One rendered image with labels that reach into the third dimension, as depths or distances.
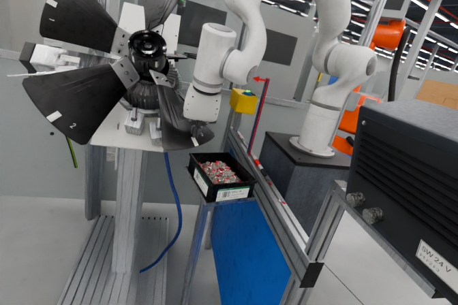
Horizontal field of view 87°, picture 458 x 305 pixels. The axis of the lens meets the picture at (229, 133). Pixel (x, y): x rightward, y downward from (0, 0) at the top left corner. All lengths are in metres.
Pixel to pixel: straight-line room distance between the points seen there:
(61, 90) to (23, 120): 1.11
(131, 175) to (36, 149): 0.94
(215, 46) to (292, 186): 0.58
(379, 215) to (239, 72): 0.39
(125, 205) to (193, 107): 0.70
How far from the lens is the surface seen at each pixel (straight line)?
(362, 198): 0.47
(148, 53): 0.84
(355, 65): 0.95
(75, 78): 0.84
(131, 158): 1.13
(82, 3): 1.00
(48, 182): 2.07
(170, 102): 0.80
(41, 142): 1.95
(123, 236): 1.38
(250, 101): 1.21
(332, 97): 0.99
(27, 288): 1.69
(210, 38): 0.60
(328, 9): 0.90
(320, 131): 1.02
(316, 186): 1.01
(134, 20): 1.30
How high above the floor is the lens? 1.27
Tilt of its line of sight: 19 degrees down
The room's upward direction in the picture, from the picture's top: 13 degrees clockwise
